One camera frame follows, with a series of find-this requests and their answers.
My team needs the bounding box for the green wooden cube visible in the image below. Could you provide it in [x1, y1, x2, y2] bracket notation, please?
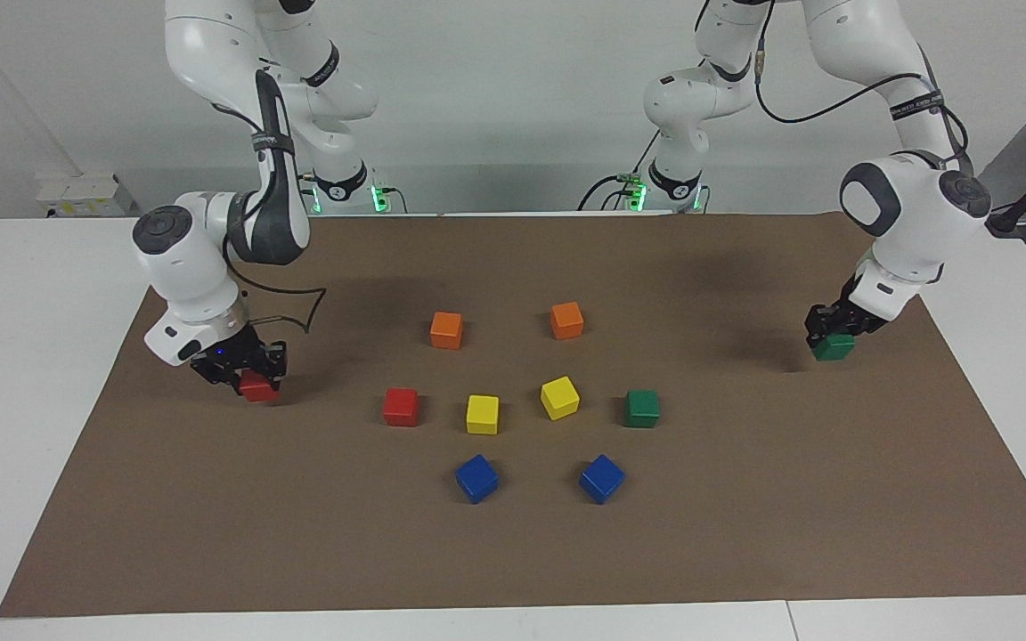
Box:
[623, 389, 661, 429]
[811, 332, 857, 362]

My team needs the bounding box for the red wooden cube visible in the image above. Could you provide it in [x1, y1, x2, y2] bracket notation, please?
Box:
[239, 369, 281, 403]
[382, 387, 420, 428]

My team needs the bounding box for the orange wooden cube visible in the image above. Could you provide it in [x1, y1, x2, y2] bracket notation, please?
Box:
[429, 311, 464, 351]
[550, 301, 585, 341]

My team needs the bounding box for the yellow wooden cube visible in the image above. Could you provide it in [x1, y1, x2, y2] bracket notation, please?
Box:
[465, 394, 501, 436]
[539, 376, 582, 421]

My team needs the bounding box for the white power strip box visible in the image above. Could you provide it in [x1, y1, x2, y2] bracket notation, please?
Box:
[37, 174, 135, 219]

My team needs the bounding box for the blue wooden cube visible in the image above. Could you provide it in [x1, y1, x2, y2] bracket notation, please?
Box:
[578, 454, 627, 506]
[454, 454, 501, 505]

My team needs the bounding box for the brown table mat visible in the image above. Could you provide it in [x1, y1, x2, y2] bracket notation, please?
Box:
[0, 212, 1026, 619]

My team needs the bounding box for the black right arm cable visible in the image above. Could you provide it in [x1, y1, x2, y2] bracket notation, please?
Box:
[224, 80, 329, 335]

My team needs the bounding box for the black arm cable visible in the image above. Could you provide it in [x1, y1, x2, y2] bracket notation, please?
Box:
[224, 80, 329, 335]
[752, 0, 970, 174]

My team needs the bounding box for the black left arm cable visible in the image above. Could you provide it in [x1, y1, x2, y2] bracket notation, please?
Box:
[752, 0, 970, 174]

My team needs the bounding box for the black base cable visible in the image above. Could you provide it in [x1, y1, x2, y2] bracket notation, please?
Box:
[577, 132, 658, 212]

